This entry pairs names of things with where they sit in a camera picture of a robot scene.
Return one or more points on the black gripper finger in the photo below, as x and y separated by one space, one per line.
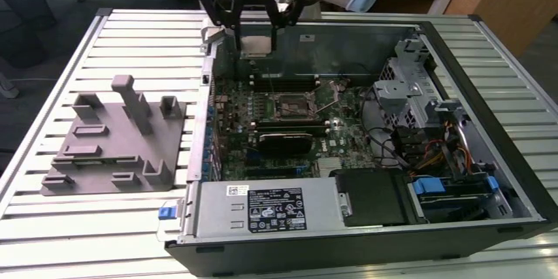
274 21
233 14

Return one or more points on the black plastic shroud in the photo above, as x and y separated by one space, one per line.
376 197

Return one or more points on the silver chipset heatsink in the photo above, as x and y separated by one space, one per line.
332 167

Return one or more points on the silver CPU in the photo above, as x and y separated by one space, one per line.
255 45

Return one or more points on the grey parts rack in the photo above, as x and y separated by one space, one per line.
114 141

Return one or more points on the grey case latch bracket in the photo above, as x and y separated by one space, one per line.
211 30

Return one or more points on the black office chair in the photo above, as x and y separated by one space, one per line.
26 24

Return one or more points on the green motherboard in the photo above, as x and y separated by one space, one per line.
349 148

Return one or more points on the black graphics card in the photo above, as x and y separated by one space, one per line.
286 145

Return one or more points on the black PC case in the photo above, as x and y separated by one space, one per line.
305 253

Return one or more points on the blue disk carrier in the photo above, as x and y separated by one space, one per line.
429 186

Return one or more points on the blue case latch tab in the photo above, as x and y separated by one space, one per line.
167 213

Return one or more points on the CPU socket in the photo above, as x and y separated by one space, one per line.
290 104

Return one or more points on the wooden cabinet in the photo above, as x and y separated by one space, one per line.
514 4

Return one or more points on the silver drive cage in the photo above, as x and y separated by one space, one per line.
401 96

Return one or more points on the black RAM slot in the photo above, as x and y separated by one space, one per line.
288 77
288 84
292 126
288 81
292 123
288 89

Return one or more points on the grey plastic bracket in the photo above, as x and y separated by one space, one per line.
445 107

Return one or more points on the silver power supply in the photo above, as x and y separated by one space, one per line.
214 217

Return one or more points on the green RAM stick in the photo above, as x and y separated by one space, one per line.
292 132

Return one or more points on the white desk foot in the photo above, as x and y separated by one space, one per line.
9 89

